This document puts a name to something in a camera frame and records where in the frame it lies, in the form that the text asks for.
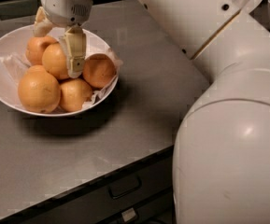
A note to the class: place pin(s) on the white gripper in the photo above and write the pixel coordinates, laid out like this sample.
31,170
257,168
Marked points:
63,8

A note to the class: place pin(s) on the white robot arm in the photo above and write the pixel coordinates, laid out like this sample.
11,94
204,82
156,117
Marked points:
221,163

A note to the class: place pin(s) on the back left orange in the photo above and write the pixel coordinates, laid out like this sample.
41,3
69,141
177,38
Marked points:
35,48

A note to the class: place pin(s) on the top centre orange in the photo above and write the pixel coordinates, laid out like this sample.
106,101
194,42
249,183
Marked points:
54,61

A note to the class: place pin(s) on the small middle left orange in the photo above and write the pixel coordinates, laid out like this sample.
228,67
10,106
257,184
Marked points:
35,68

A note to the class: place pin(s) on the white paper liner in bowl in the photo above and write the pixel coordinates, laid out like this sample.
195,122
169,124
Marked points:
15,65

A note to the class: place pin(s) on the right orange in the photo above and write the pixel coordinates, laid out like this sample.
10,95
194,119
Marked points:
98,70

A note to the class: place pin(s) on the large white bowl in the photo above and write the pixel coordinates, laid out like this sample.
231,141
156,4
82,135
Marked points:
25,33

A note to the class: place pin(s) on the front left orange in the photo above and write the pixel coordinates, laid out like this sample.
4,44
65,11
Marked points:
39,92

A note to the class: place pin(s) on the front centre orange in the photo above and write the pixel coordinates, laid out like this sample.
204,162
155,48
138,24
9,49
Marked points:
75,92

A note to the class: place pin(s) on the dark upper drawer front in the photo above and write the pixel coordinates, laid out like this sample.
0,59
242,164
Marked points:
104,196

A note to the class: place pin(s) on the dark drawer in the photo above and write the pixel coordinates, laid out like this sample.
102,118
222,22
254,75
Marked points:
104,196
142,211

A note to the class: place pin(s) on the dark lower drawer front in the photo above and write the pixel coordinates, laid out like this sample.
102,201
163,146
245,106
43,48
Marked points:
142,211

